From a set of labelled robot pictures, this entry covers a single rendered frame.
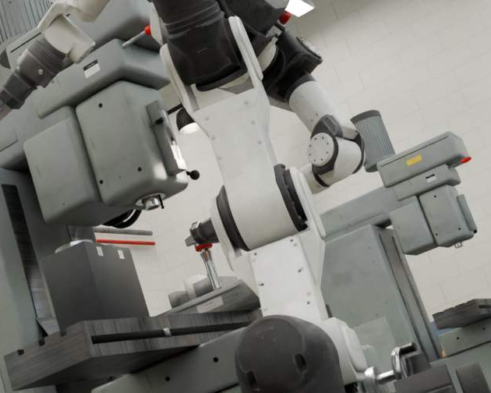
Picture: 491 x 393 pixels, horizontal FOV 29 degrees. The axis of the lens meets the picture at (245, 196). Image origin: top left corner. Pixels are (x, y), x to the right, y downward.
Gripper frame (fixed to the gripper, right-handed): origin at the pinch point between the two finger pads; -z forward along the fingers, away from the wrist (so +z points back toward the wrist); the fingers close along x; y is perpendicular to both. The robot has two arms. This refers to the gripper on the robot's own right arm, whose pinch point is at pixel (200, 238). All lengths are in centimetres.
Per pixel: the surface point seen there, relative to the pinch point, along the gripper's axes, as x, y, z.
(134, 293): 29.5, 13.0, 2.1
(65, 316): 49, 16, 0
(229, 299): -6.6, 16.7, -3.4
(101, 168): 11.0, -28.4, -16.9
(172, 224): -535, -205, -550
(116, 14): 9, -64, 4
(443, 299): -597, -25, -305
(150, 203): 1.8, -15.7, -12.5
